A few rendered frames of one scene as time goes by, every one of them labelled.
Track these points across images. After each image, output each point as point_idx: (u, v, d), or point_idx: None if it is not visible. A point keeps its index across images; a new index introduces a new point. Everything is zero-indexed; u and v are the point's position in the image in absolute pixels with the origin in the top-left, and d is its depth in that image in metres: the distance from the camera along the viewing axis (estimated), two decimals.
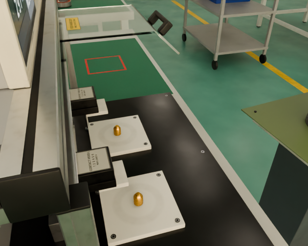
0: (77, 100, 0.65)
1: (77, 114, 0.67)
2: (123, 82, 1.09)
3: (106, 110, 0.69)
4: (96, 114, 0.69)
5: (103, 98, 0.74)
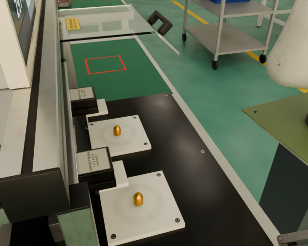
0: (77, 100, 0.65)
1: (77, 114, 0.67)
2: (123, 82, 1.09)
3: (106, 110, 0.69)
4: (96, 114, 0.69)
5: (103, 98, 0.74)
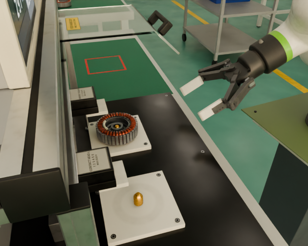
0: (77, 100, 0.65)
1: (77, 114, 0.67)
2: (123, 82, 1.09)
3: (106, 110, 0.69)
4: (96, 114, 0.69)
5: (103, 98, 0.74)
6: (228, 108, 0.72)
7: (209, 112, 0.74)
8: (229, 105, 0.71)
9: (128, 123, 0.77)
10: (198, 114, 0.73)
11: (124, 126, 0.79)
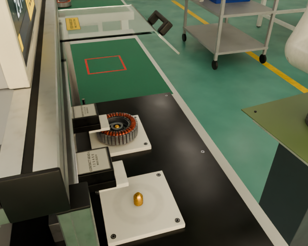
0: (81, 118, 0.68)
1: (80, 131, 0.70)
2: (123, 82, 1.09)
3: (108, 126, 0.72)
4: (98, 130, 0.72)
5: (105, 114, 0.77)
6: None
7: None
8: None
9: (128, 123, 0.77)
10: None
11: (124, 126, 0.79)
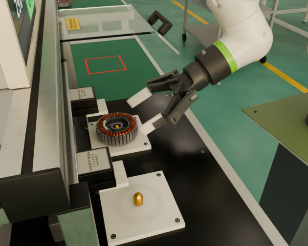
0: (77, 100, 0.65)
1: (77, 114, 0.67)
2: (123, 82, 1.09)
3: (106, 110, 0.69)
4: (96, 114, 0.69)
5: (103, 98, 0.74)
6: (168, 122, 0.69)
7: (149, 127, 0.70)
8: (168, 120, 0.68)
9: (128, 123, 0.77)
10: (138, 129, 0.70)
11: (124, 126, 0.79)
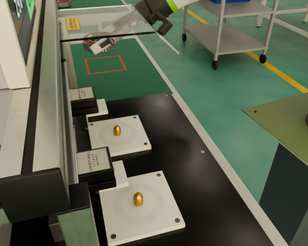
0: (77, 100, 0.65)
1: (77, 114, 0.67)
2: (123, 82, 1.09)
3: (106, 110, 0.69)
4: (96, 114, 0.69)
5: (103, 98, 0.74)
6: (110, 43, 0.88)
7: (98, 47, 0.91)
8: (108, 40, 0.87)
9: None
10: (89, 47, 0.91)
11: None
